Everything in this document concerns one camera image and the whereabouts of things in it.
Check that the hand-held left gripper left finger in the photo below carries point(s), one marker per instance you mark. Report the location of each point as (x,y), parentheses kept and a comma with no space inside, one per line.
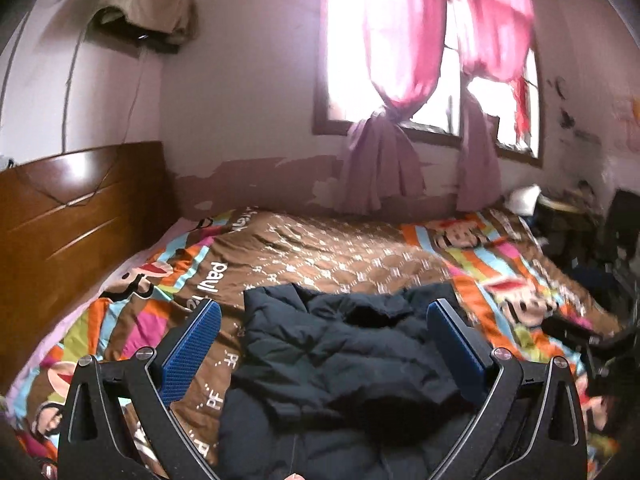
(192,347)

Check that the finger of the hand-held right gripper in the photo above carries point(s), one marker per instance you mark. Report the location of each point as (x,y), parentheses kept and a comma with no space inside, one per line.
(570,329)
(610,345)

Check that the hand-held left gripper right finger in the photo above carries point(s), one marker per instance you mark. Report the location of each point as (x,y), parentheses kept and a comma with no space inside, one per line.
(455,350)

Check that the dark navy padded jacket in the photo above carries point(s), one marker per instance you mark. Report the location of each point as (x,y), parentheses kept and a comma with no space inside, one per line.
(340,360)

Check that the black office chair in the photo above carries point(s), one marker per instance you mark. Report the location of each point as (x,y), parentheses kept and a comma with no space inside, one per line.
(622,240)

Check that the cluttered desk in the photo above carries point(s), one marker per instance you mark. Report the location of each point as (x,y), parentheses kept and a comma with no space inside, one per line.
(570,215)

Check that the white pillow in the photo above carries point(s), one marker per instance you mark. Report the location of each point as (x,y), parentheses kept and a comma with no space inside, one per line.
(525,196)

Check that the colourful printed blanket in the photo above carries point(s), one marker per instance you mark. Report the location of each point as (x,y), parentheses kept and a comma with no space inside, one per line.
(325,250)

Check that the wooden headboard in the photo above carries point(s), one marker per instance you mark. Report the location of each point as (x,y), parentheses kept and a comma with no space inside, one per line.
(75,220)

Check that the brown framed window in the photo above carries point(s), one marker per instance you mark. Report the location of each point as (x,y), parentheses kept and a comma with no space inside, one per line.
(450,105)

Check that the pink curtain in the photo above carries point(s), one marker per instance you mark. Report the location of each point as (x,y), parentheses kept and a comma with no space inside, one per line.
(490,50)
(395,60)

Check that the dark wall shelf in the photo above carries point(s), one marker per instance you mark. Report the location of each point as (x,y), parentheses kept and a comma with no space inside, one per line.
(145,39)

